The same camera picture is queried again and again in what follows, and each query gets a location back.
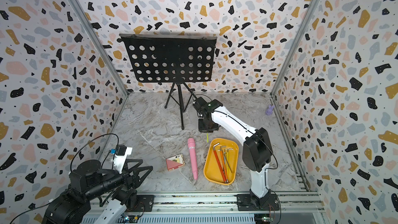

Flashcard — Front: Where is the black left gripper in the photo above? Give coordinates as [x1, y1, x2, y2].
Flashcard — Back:
[85, 158, 153, 202]

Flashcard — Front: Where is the red hex key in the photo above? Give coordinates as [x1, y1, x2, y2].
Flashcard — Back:
[212, 143, 227, 183]

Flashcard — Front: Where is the orange hex key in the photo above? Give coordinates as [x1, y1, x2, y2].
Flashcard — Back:
[219, 146, 225, 172]

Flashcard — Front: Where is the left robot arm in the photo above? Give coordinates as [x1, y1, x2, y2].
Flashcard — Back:
[42, 159, 153, 224]

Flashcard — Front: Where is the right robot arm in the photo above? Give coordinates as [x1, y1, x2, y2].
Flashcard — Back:
[193, 97, 275, 210]

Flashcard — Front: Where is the red playing card box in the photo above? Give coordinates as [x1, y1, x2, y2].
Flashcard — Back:
[166, 154, 185, 171]

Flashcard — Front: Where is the yellow plastic storage tray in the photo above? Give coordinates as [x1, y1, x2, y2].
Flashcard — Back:
[204, 138, 239, 186]

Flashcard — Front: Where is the small purple rabbit figurine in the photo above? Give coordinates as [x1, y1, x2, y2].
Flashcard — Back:
[265, 105, 274, 116]

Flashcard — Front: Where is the black perforated music stand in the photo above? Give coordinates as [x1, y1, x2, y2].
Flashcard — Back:
[120, 34, 217, 114]

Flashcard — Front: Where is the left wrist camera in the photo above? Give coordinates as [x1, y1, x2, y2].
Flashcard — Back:
[113, 145, 132, 174]

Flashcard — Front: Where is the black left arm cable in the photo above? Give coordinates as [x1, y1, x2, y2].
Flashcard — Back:
[70, 133, 120, 174]

